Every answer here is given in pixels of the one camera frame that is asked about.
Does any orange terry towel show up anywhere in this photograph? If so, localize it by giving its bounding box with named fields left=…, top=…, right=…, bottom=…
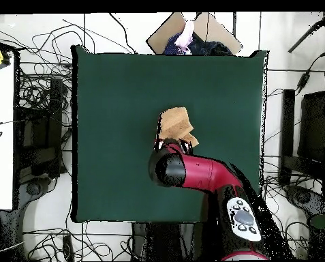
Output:
left=157, top=106, right=200, bottom=148

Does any dark green table cloth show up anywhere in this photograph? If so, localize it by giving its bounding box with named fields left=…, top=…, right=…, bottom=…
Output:
left=70, top=44, right=269, bottom=223

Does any blue dotted cloth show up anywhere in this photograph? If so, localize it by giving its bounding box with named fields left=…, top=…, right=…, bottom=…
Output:
left=163, top=33, right=185, bottom=55

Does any dark navy cloth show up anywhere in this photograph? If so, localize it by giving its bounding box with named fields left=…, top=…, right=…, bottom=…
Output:
left=187, top=32, right=234, bottom=56

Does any pink cloth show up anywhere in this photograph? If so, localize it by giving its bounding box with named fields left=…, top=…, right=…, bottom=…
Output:
left=174, top=20, right=196, bottom=54

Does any brown cardboard box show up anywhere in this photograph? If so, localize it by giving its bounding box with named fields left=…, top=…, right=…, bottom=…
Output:
left=146, top=12, right=243, bottom=56

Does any dark grey chair base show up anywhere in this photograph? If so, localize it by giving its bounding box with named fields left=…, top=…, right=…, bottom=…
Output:
left=0, top=176, right=61, bottom=246
left=283, top=184, right=325, bottom=219

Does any black power adapter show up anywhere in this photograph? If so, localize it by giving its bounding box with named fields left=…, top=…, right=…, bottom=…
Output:
left=296, top=72, right=311, bottom=92

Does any black power strip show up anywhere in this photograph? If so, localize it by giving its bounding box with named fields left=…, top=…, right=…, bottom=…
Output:
left=61, top=235, right=75, bottom=261

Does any black tripod rod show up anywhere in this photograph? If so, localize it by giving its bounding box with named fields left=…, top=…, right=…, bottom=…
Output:
left=287, top=12, right=325, bottom=54

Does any white side table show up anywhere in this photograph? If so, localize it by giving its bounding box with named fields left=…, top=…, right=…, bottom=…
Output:
left=0, top=51, right=15, bottom=211

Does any black cable tangle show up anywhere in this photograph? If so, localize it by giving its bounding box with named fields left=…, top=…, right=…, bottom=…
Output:
left=261, top=152, right=310, bottom=260
left=0, top=18, right=136, bottom=110
left=22, top=222, right=133, bottom=261

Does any black floor stand frame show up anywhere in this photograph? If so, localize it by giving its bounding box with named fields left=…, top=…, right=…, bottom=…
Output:
left=13, top=77, right=70, bottom=181
left=279, top=89, right=325, bottom=186

